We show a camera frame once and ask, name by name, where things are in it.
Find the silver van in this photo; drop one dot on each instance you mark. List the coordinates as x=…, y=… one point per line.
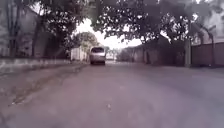
x=97, y=55

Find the grey asphalt road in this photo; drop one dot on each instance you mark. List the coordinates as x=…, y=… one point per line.
x=133, y=96

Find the row of trees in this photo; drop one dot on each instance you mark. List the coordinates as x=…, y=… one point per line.
x=133, y=16

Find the concrete pole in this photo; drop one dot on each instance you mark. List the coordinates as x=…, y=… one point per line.
x=187, y=51

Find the pale building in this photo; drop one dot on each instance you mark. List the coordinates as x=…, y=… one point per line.
x=16, y=33

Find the white gate wall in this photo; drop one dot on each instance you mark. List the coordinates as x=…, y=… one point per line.
x=78, y=54

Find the long dark boundary wall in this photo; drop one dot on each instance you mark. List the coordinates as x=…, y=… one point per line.
x=166, y=55

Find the low pale kerb wall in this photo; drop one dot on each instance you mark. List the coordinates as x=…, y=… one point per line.
x=30, y=62

